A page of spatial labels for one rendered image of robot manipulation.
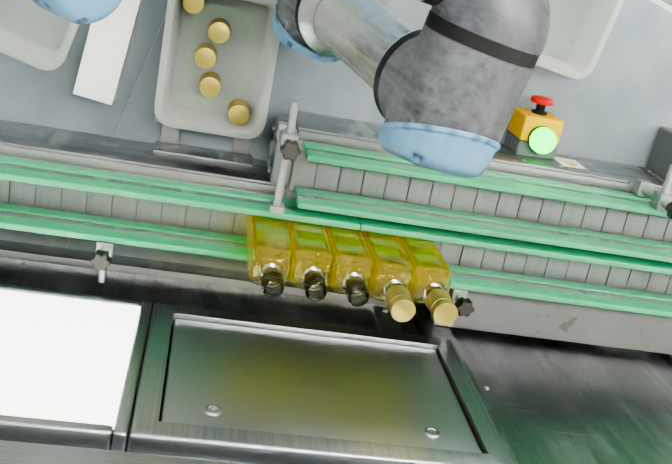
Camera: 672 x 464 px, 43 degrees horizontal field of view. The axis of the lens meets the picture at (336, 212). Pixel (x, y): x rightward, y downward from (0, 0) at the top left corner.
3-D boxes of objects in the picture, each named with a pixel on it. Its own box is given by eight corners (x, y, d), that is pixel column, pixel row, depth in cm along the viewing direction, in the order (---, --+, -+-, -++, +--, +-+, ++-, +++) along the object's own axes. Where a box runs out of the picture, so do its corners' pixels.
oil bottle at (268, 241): (244, 232, 136) (247, 289, 116) (250, 199, 134) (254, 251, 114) (279, 237, 137) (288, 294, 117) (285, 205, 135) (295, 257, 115)
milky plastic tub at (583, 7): (492, -71, 138) (508, -69, 130) (611, -24, 143) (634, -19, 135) (452, 32, 143) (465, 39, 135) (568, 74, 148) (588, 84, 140)
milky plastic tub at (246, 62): (156, 112, 140) (151, 124, 132) (174, -26, 133) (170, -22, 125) (260, 128, 143) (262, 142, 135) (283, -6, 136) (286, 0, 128)
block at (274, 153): (263, 169, 140) (265, 182, 133) (273, 114, 137) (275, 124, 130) (285, 173, 140) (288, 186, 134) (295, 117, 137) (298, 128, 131)
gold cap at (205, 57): (196, 40, 136) (195, 44, 132) (219, 45, 136) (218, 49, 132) (193, 62, 137) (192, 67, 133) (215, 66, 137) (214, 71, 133)
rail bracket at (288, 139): (264, 194, 134) (267, 221, 122) (282, 89, 128) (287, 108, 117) (283, 196, 134) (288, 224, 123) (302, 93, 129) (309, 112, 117)
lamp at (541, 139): (524, 149, 143) (530, 154, 140) (531, 123, 141) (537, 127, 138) (549, 153, 143) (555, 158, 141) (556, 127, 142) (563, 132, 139)
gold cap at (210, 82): (201, 69, 137) (200, 74, 133) (223, 73, 138) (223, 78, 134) (197, 90, 138) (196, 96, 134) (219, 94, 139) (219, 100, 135)
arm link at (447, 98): (363, -47, 126) (565, 66, 81) (328, 48, 131) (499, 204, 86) (290, -74, 121) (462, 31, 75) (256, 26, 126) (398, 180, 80)
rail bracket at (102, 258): (95, 259, 135) (81, 295, 123) (100, 219, 133) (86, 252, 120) (121, 262, 136) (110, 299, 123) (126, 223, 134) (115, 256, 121)
